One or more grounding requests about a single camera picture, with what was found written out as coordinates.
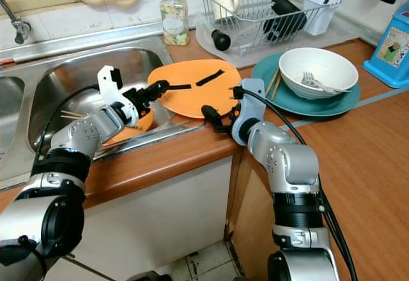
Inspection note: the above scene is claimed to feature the orange bowl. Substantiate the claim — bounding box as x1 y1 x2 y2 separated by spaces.
102 107 155 146

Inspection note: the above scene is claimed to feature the orange plate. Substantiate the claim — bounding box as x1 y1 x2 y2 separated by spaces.
147 59 242 119

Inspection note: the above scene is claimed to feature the teal plate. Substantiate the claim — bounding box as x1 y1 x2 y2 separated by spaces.
251 52 362 117

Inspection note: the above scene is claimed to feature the clear soap dispenser bottle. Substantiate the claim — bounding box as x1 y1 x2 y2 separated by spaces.
161 0 190 47

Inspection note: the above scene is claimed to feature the black round knob utensil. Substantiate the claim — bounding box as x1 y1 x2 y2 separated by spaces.
211 30 232 52

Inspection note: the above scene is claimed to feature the stainless steel sink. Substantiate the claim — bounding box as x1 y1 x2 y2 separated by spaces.
0 35 205 189

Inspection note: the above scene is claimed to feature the metal fork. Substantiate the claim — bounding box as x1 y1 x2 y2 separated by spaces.
300 72 352 95

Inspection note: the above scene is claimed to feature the white mug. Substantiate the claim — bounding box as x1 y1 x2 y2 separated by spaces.
212 0 240 21

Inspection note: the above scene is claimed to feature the wooden cabinet door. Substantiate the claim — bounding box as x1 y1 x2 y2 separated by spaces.
230 160 288 281

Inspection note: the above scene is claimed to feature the white bowl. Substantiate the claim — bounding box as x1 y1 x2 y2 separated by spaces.
279 47 359 100

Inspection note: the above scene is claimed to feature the black bottle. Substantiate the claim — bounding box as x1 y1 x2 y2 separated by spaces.
263 0 307 43

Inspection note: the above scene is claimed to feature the white cabinet door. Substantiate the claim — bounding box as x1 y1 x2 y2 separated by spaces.
64 156 234 281

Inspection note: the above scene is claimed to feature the grey dish rack drain tray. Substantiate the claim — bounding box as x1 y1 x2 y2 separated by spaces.
195 13 362 68

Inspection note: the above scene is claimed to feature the white plastic utensil holder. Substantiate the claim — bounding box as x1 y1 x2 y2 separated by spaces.
302 0 343 36

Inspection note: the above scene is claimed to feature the chrome faucet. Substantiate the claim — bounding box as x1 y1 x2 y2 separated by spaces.
0 0 33 45

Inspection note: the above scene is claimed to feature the grey robot foot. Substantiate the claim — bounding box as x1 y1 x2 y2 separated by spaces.
127 270 164 281

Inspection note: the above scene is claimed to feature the blue box with picture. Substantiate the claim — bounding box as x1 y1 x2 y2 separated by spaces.
362 6 409 89

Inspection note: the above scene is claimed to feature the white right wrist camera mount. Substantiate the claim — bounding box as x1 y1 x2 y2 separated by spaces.
232 79 266 146

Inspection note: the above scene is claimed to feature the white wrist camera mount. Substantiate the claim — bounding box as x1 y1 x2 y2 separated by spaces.
232 79 266 146
97 65 140 112

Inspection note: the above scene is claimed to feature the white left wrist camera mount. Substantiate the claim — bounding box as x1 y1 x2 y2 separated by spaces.
97 65 140 112

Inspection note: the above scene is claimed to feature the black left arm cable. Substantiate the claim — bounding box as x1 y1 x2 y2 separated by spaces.
32 86 103 167

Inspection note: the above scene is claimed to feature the wire dish rack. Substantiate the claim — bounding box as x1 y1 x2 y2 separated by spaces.
198 0 343 55

